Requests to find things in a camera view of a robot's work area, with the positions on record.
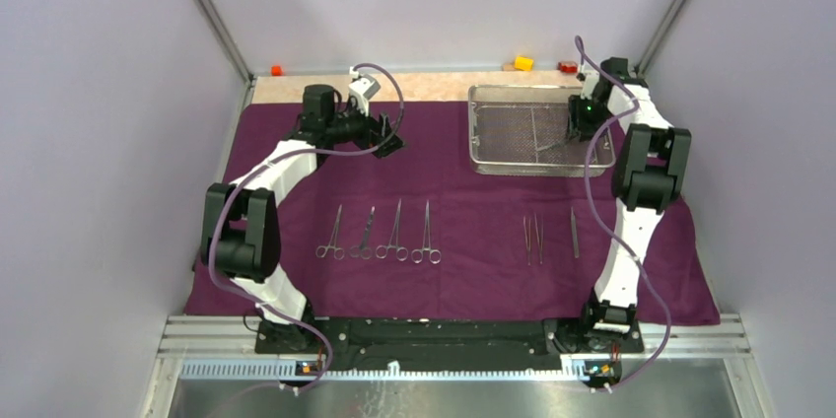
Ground small steel hemostat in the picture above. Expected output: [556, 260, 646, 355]
[315, 204, 345, 260]

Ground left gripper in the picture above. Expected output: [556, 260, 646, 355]
[325, 97, 406, 158]

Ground purple cable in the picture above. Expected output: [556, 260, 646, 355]
[573, 35, 674, 393]
[207, 62, 406, 396]

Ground yellow small block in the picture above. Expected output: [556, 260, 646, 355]
[513, 55, 534, 72]

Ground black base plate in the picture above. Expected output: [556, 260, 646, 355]
[254, 317, 645, 373]

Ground steel forceps clamp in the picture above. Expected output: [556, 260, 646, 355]
[375, 199, 409, 262]

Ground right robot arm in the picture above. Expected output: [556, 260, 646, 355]
[567, 57, 691, 351]

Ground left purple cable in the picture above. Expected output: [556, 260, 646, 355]
[207, 62, 406, 396]

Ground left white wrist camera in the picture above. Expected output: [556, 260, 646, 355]
[348, 69, 381, 116]

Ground red small block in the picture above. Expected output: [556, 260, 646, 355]
[557, 60, 579, 74]

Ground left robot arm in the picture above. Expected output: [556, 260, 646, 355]
[201, 76, 403, 353]

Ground metal mesh instrument tray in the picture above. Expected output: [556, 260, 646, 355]
[467, 85, 589, 177]

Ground steel curved tweezers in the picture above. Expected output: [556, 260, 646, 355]
[522, 216, 532, 266]

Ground purple cloth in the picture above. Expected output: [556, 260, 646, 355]
[182, 101, 721, 327]

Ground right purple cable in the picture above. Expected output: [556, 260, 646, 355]
[573, 35, 674, 393]

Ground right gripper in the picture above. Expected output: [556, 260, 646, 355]
[565, 95, 614, 144]

